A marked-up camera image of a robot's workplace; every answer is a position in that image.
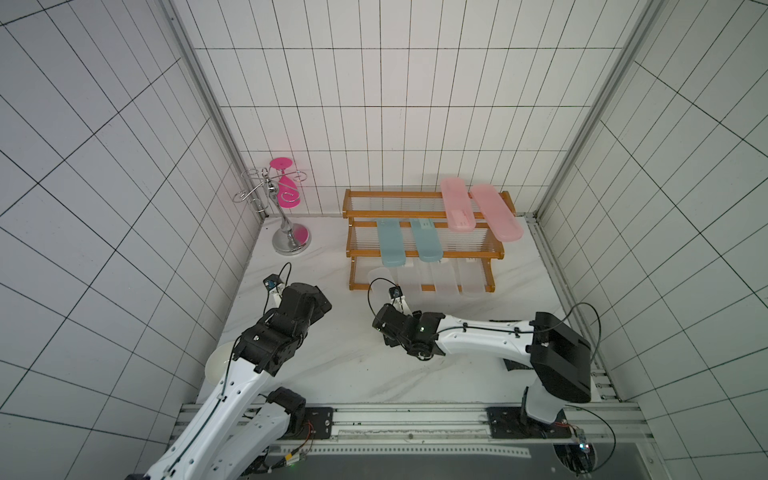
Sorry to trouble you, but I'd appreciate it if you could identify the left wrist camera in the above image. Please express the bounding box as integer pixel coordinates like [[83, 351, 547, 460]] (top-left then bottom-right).
[[263, 274, 283, 291]]

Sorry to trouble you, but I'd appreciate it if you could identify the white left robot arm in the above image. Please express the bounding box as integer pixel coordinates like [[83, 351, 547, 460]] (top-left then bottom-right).
[[128, 283, 332, 479]]

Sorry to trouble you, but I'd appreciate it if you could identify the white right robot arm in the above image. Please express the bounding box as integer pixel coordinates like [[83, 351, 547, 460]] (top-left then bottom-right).
[[372, 303, 593, 425]]

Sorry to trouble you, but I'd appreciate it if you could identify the chrome stand with pink ornaments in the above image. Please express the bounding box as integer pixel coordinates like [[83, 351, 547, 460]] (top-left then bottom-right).
[[233, 157, 311, 256]]

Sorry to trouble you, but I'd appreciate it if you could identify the wooden two-tier shelf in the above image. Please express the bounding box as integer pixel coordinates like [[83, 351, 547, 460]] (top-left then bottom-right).
[[342, 185, 524, 294]]

